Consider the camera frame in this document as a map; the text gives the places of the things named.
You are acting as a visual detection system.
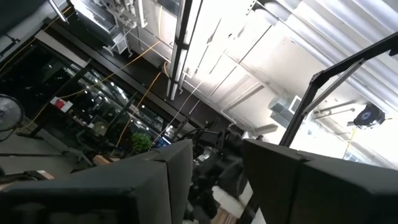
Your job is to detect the blue lit screen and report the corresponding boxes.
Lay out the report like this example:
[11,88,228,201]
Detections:
[154,136,172,149]

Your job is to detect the grey ventilation duct box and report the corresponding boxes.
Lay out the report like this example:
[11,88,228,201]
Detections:
[269,94,302,128]

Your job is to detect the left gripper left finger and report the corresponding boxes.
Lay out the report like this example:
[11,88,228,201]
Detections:
[0,139,194,224]

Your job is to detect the red and white sign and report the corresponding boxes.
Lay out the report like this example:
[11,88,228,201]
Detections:
[49,96,74,113]

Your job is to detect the black round standing fan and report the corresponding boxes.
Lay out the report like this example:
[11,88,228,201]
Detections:
[0,93,25,142]

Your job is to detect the green leafy plant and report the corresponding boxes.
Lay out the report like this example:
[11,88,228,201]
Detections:
[131,133,152,154]

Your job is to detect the long hanging ceiling light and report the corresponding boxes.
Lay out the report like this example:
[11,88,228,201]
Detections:
[166,0,205,101]

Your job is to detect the brown cardboard box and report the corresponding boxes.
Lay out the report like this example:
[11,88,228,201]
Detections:
[24,169,55,181]
[92,154,121,166]

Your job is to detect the black metal rig frame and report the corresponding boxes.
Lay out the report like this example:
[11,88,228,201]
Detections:
[279,30,398,147]

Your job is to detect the black round ceiling device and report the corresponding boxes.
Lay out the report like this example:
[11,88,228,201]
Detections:
[347,103,386,130]

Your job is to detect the yellow hanging cable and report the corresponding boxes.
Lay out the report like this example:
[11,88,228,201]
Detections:
[58,40,162,100]
[114,72,162,149]

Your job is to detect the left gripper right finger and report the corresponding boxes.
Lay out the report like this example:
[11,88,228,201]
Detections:
[242,139,398,224]

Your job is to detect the grey ceiling equipment unit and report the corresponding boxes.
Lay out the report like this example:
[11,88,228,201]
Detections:
[70,0,149,55]

